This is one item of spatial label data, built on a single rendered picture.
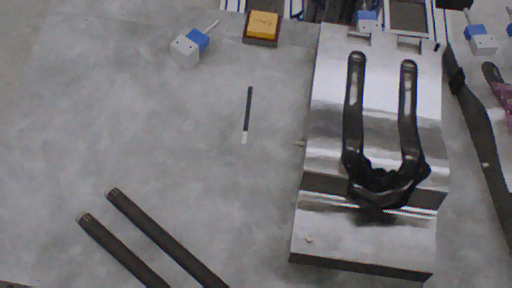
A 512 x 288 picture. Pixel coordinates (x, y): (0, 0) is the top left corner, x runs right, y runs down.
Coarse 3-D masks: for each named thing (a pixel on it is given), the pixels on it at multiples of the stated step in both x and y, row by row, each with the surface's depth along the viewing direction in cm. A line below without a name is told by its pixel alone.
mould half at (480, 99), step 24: (456, 48) 128; (504, 48) 129; (480, 72) 125; (504, 72) 126; (480, 96) 119; (480, 120) 119; (504, 120) 115; (480, 144) 120; (504, 144) 114; (504, 168) 112; (504, 192) 112; (504, 216) 113
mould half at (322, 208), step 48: (336, 48) 122; (384, 48) 123; (432, 48) 123; (336, 96) 117; (384, 96) 118; (432, 96) 118; (336, 144) 107; (384, 144) 108; (432, 144) 110; (336, 192) 108; (432, 192) 104; (336, 240) 106; (384, 240) 106; (432, 240) 106
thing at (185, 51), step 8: (216, 24) 132; (192, 32) 129; (200, 32) 129; (208, 32) 131; (176, 40) 126; (184, 40) 126; (192, 40) 128; (200, 40) 128; (208, 40) 129; (176, 48) 125; (184, 48) 125; (192, 48) 125; (200, 48) 128; (176, 56) 128; (184, 56) 125; (192, 56) 126; (184, 64) 128; (192, 64) 129
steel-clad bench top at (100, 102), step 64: (64, 0) 137; (128, 0) 138; (64, 64) 129; (128, 64) 129; (256, 64) 130; (0, 128) 120; (64, 128) 121; (128, 128) 122; (192, 128) 122; (256, 128) 123; (448, 128) 125; (0, 192) 114; (64, 192) 114; (128, 192) 115; (192, 192) 115; (256, 192) 116; (448, 192) 118; (0, 256) 108; (64, 256) 108; (256, 256) 110; (448, 256) 111
